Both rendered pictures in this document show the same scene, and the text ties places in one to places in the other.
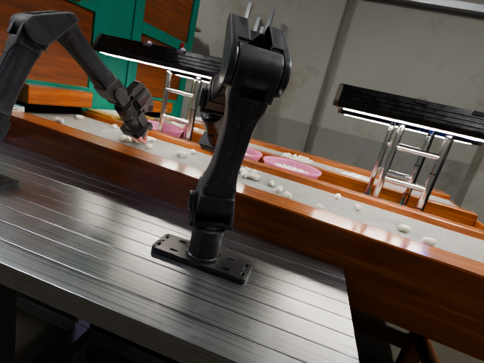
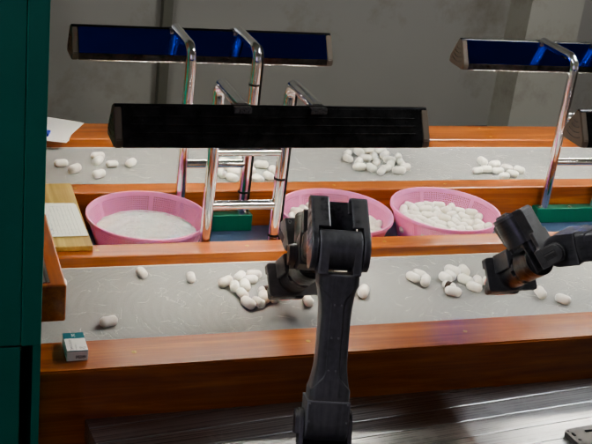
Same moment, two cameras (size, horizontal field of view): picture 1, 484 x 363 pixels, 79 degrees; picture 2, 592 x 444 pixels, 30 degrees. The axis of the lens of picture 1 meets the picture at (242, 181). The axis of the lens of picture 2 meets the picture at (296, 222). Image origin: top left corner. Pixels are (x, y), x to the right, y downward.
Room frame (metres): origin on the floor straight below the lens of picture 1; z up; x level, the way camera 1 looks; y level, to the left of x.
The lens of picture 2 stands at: (-0.45, 1.57, 1.73)
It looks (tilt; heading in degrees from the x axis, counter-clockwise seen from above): 23 degrees down; 323
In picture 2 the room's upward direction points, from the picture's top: 7 degrees clockwise
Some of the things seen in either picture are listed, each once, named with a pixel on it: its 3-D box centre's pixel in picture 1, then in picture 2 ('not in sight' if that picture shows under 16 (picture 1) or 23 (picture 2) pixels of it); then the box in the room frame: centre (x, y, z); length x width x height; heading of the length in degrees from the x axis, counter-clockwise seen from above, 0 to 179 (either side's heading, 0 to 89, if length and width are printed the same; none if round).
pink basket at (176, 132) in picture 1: (156, 133); (145, 233); (1.49, 0.49, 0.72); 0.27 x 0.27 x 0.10
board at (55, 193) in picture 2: (123, 114); (45, 215); (1.55, 0.70, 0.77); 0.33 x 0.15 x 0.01; 164
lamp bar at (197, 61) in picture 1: (163, 56); (275, 123); (1.18, 0.41, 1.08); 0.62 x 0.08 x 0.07; 74
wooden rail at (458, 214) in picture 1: (273, 165); (373, 204); (1.48, -0.14, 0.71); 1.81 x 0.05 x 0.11; 74
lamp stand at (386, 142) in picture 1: (395, 158); (566, 129); (1.36, -0.66, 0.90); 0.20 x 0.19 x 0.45; 74
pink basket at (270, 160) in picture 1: (289, 174); (442, 225); (1.29, -0.20, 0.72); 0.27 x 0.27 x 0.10
